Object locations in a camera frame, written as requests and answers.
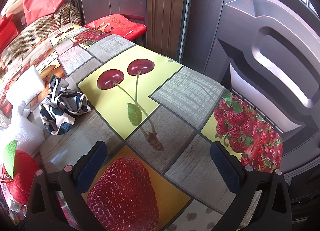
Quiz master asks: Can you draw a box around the red plush apple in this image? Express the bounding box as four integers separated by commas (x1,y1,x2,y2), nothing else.
1,140,40,206

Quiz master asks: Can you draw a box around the white foam sheet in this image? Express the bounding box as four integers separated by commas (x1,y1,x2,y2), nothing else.
1,100,45,155

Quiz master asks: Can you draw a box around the black white patterned cloth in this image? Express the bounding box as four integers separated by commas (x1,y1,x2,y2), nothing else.
40,75,91,136

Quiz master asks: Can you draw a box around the white foam block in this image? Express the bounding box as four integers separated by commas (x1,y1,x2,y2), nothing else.
6,65,45,106

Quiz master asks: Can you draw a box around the fruit pattern tablecloth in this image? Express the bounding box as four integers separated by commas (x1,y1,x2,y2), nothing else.
1,23,283,230

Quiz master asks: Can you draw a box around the dark wooden door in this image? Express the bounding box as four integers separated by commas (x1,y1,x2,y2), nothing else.
71,0,319,230

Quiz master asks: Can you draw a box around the flat red bag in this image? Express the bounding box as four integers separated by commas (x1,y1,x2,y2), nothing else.
84,14,147,41

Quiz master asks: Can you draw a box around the red tote bag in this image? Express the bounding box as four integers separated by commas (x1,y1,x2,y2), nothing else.
0,14,18,53

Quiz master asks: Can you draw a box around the plaid covered bench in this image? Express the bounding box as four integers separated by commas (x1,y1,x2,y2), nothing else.
1,0,81,77

